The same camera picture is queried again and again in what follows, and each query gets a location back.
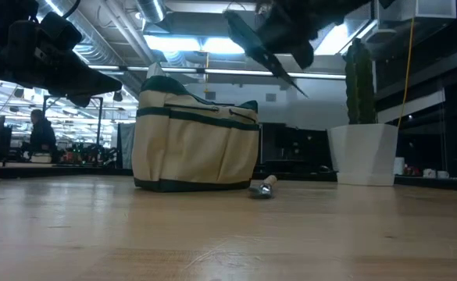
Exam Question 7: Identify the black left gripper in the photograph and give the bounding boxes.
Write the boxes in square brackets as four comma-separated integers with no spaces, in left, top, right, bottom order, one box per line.
[1,9,123,109]

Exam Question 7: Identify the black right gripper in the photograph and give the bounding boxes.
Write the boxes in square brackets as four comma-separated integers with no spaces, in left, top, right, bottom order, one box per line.
[253,0,372,71]

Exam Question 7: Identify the dark green garden hand tool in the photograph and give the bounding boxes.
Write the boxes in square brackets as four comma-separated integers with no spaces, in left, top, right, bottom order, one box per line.
[223,9,310,99]

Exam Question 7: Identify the beige green canvas gardening bag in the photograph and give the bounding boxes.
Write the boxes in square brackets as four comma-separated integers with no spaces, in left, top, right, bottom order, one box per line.
[130,74,261,194]

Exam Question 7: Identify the long ceiling light strip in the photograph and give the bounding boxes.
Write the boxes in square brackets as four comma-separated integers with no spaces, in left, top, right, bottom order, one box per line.
[88,64,347,81]

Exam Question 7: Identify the person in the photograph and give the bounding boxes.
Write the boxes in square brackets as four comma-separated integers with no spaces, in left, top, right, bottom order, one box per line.
[27,108,59,164]

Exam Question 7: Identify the grey partition panel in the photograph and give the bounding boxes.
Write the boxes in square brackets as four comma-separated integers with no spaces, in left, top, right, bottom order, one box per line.
[116,122,136,169]

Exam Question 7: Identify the bright ceiling light panel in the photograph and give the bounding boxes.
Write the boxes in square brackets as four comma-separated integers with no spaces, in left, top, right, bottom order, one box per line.
[142,34,247,55]

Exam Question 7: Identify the tall green cactus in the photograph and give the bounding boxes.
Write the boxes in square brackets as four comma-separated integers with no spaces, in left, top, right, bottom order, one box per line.
[344,37,378,126]

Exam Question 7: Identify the black cabinet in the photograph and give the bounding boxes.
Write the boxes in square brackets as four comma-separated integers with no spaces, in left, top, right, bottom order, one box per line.
[258,122,330,177]

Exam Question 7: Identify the white plant pot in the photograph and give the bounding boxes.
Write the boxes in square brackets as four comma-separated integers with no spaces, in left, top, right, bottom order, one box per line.
[326,123,400,187]

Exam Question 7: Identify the white ceiling vent box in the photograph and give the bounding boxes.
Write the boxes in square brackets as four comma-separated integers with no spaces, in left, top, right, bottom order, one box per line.
[375,0,457,21]

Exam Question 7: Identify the black metal frame stand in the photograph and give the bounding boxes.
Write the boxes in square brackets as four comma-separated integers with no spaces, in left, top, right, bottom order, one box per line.
[42,94,105,157]

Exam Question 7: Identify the silver ceiling air duct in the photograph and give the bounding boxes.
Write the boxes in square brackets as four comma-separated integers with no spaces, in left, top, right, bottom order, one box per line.
[135,0,167,24]

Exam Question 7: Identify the yellow hanging cable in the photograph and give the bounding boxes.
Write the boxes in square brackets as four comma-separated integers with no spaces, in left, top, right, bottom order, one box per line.
[397,17,416,130]

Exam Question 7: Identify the wooden handled metal garden tool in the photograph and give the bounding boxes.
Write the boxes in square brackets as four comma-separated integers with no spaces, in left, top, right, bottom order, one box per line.
[247,174,279,200]

